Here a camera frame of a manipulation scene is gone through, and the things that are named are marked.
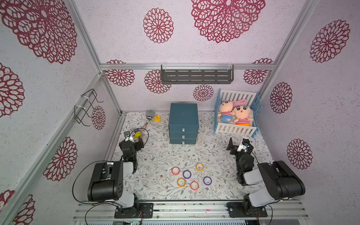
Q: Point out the yellow blue toy rattle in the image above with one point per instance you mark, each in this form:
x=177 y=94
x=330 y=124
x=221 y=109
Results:
x=137 y=132

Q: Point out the yellow duck toy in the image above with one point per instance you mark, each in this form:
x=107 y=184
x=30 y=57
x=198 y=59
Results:
x=157 y=118

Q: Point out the purple tape roll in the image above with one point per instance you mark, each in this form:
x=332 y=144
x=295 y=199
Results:
x=207 y=180
x=187 y=174

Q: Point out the grey wall shelf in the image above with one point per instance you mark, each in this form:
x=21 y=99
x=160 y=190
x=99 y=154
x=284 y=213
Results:
x=196 y=76

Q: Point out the red tape roll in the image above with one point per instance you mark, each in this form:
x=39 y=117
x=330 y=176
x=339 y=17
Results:
x=175 y=170
x=194 y=185

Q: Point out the red tape roll upper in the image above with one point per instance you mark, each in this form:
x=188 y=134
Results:
x=175 y=170

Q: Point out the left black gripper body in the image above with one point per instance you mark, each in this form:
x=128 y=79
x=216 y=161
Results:
x=135 y=143

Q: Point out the white blue toy crib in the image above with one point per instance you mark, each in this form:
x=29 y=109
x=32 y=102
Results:
x=253 y=101

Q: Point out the grey shark toy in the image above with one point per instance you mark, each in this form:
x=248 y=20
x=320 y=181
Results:
x=150 y=114

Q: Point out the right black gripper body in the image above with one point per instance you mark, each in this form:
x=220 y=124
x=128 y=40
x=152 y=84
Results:
x=237 y=146

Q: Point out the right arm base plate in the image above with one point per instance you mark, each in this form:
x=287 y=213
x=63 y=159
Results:
x=245 y=210

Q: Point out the black-haired plush doll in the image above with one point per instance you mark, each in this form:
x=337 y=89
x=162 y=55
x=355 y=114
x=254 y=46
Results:
x=242 y=114

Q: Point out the purple tape roll right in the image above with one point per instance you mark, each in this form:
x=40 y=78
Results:
x=207 y=180

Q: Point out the yellow tape roll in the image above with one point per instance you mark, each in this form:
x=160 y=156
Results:
x=199 y=167
x=181 y=182

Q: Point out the teal three-drawer cabinet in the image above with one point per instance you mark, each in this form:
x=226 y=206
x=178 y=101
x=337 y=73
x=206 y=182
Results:
x=183 y=123

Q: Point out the pink plush doll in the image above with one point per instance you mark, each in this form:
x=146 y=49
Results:
x=225 y=114

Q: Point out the purple tape roll left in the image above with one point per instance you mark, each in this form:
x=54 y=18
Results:
x=187 y=174

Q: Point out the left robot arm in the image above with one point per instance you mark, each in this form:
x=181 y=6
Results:
x=107 y=181

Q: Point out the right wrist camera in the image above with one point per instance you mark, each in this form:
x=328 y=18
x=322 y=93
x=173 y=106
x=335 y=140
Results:
x=245 y=146

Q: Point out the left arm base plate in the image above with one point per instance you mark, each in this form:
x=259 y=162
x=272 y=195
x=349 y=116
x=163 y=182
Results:
x=139 y=210

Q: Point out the red tape roll lower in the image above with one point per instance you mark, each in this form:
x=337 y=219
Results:
x=194 y=185

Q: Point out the black wire wall rack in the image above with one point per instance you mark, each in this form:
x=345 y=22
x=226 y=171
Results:
x=81 y=111

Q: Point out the aluminium rail frame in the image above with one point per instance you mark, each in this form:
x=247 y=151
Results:
x=220 y=212

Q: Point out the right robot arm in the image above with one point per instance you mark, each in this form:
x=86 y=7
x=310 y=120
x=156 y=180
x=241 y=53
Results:
x=279 y=180

